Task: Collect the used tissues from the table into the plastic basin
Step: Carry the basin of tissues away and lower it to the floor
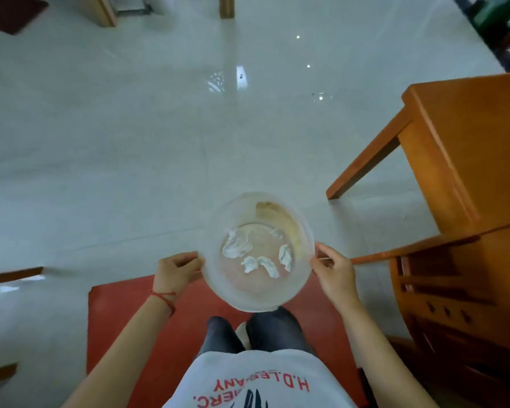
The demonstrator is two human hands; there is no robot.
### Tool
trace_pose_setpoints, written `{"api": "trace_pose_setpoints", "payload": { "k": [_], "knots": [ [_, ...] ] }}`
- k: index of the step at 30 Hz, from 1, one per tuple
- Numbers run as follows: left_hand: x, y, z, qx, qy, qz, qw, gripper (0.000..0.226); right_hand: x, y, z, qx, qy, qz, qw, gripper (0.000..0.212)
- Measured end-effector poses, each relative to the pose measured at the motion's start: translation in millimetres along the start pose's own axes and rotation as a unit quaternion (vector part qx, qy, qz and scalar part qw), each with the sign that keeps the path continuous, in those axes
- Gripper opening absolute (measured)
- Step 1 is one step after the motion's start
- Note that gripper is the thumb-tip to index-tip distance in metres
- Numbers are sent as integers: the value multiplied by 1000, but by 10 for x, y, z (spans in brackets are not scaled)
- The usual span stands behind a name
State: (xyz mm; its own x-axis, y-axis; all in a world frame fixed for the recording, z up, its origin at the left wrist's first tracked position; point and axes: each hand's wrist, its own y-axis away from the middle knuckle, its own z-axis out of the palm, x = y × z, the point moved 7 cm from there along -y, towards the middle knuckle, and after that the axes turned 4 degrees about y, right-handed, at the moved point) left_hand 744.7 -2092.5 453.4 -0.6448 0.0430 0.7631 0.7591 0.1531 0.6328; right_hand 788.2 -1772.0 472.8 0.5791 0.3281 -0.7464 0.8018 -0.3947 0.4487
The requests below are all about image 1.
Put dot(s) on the clear plastic bowl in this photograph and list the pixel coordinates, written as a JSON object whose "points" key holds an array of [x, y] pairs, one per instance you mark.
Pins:
{"points": [[238, 288]]}

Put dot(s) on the dark grey jeans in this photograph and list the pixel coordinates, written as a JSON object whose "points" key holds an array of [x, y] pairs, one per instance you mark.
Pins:
{"points": [[276, 331]]}

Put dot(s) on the green and dark rug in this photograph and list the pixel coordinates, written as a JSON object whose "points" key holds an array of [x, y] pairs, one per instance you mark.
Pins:
{"points": [[497, 25]]}

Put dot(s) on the person's right hand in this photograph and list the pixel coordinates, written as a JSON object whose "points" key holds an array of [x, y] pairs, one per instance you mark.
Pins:
{"points": [[335, 280]]}

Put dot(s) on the person's left thumb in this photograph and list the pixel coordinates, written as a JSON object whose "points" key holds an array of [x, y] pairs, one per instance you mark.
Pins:
{"points": [[192, 264]]}

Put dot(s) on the wooden chair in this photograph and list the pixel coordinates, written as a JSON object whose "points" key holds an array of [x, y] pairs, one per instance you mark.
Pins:
{"points": [[459, 310]]}

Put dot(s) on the wooden furniture leg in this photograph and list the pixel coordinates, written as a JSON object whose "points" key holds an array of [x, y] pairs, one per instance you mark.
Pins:
{"points": [[104, 10], [226, 6]]}

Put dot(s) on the red floor mat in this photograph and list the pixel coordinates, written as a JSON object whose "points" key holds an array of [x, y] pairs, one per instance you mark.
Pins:
{"points": [[187, 335]]}

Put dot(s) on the large crumpled white tissue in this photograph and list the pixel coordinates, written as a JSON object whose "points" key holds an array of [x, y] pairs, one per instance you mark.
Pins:
{"points": [[236, 246]]}

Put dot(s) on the person's right forearm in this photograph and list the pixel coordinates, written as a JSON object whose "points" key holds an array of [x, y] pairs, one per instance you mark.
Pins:
{"points": [[382, 361]]}

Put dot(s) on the person's left hand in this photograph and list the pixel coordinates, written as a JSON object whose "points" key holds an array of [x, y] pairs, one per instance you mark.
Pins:
{"points": [[172, 276]]}

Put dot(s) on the long crumpled white tissue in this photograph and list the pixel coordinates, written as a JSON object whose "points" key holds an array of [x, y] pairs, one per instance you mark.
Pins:
{"points": [[261, 264]]}

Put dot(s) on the person's left forearm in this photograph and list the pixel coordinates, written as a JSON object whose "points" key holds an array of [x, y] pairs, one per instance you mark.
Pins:
{"points": [[119, 361]]}

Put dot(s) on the narrow crumpled white tissue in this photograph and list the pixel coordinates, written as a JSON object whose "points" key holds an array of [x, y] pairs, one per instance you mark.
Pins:
{"points": [[285, 257]]}

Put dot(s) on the white printed t-shirt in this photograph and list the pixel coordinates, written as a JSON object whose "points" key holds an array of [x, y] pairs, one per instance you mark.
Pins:
{"points": [[259, 378]]}

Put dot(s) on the wooden table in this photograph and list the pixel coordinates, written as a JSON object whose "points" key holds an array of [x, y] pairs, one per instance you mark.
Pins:
{"points": [[471, 144]]}

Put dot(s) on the person's right thumb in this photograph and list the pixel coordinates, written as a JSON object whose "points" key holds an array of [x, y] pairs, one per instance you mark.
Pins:
{"points": [[319, 264]]}

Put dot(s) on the dark red rug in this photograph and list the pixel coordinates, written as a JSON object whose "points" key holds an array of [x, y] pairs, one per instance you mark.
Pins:
{"points": [[8, 10]]}

